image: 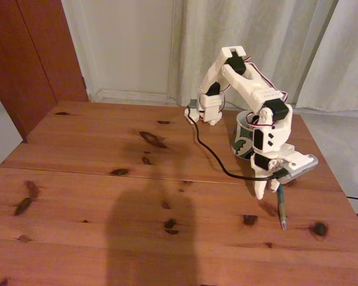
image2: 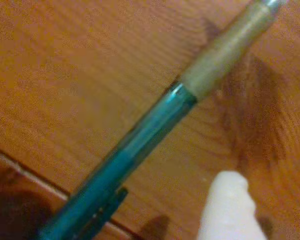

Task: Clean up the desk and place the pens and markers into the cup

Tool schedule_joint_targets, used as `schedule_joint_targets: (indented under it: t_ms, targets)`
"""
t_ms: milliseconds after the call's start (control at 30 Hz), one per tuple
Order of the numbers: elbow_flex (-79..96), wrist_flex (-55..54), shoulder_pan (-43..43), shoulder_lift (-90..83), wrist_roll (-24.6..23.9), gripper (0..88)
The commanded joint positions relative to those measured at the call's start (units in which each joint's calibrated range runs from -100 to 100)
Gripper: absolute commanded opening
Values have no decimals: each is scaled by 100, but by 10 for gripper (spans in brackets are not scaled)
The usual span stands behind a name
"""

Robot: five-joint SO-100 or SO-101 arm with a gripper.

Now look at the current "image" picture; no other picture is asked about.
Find teal transparent pen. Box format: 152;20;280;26
276;184;288;231

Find white mug green blue pattern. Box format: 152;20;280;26
232;110;259;161

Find narrow white curtain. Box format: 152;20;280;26
295;0;358;111

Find wide white curtain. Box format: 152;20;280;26
169;0;338;111

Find white door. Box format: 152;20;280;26
61;0;176;102

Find brown wooden cabinet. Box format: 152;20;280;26
0;0;89;142

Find silver camera box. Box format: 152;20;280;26
273;153;319;184

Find black camera cable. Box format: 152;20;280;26
186;105;289;181

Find red white servo wires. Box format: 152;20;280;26
220;55;289;129

